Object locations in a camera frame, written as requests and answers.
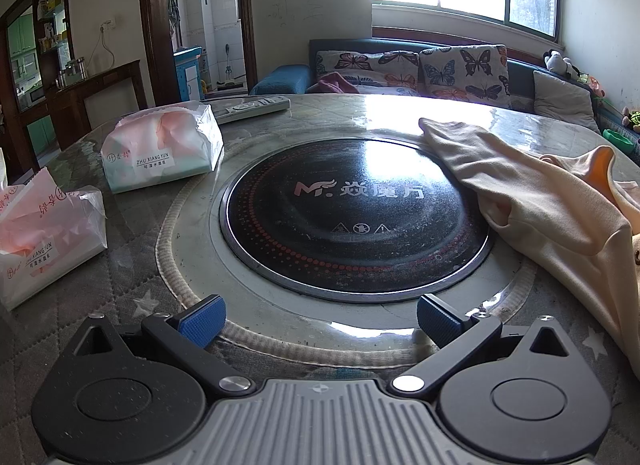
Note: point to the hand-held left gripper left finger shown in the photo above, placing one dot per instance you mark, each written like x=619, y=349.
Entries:
x=202, y=321

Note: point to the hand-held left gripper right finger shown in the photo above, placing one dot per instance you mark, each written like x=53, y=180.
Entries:
x=437, y=326

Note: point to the cream long-sleeved garment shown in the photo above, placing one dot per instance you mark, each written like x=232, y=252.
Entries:
x=550, y=205

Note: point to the round black induction cooker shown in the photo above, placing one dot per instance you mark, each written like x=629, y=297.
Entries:
x=325, y=225

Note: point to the pink and white tissue pack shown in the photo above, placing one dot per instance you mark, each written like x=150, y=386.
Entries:
x=45, y=245
x=160, y=155

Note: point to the grey remote control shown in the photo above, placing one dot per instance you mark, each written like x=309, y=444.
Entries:
x=250, y=107

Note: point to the blue and white cabinet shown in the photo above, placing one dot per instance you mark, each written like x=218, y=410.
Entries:
x=189, y=75

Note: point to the butterfly print cushion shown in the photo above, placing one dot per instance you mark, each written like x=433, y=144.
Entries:
x=360, y=65
x=465, y=75

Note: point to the dark wooden counter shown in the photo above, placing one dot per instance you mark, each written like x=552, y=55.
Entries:
x=100, y=90

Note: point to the blue bolster cushion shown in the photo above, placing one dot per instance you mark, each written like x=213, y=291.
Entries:
x=280, y=79

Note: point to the plain grey cushion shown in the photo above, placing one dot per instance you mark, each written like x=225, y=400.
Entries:
x=560, y=100

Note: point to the green bowl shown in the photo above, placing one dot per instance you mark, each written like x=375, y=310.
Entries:
x=616, y=136

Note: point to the dark blue sofa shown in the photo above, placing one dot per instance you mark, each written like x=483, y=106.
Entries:
x=520, y=77

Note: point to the pink cloth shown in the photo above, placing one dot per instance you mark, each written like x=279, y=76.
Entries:
x=332, y=84

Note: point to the green plush toy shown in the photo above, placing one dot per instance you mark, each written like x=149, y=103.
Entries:
x=632, y=120

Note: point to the small colourful plush toy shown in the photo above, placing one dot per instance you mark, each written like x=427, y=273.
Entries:
x=592, y=85

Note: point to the panda plush toy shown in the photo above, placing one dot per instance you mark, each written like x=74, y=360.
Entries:
x=557, y=62

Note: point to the dark wooden shelf cabinet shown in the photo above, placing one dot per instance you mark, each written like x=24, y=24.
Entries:
x=50, y=70

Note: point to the dark wooden door frame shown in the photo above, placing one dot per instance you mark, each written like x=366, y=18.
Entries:
x=152, y=20

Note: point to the white wall socket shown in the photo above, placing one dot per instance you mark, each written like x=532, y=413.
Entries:
x=107, y=23

